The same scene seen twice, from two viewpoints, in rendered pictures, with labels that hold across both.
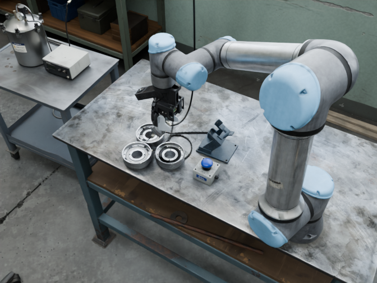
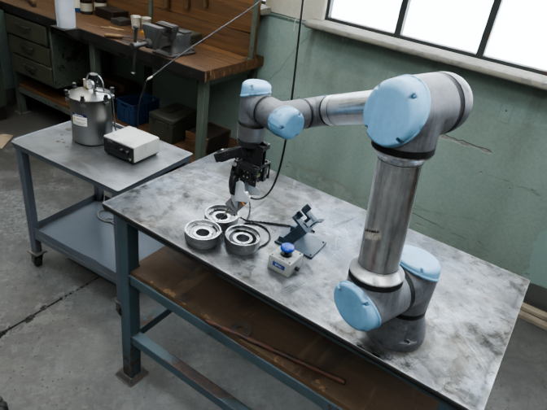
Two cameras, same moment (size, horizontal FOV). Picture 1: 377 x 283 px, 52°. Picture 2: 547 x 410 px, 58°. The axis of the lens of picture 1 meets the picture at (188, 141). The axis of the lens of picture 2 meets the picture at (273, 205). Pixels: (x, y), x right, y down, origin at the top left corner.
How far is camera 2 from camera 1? 0.33 m
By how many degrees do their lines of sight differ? 15
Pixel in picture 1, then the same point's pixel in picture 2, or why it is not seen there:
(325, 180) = (430, 261)
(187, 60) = (282, 104)
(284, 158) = (385, 194)
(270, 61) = not seen: hidden behind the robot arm
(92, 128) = (151, 203)
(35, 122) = (72, 222)
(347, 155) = (457, 270)
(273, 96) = (379, 106)
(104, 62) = (174, 153)
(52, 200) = (72, 319)
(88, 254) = (107, 391)
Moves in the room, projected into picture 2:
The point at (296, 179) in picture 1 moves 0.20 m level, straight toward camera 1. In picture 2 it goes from (397, 227) to (364, 282)
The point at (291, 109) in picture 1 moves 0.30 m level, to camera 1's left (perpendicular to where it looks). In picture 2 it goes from (398, 118) to (220, 92)
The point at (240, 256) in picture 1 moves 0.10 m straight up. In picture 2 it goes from (316, 383) to (321, 359)
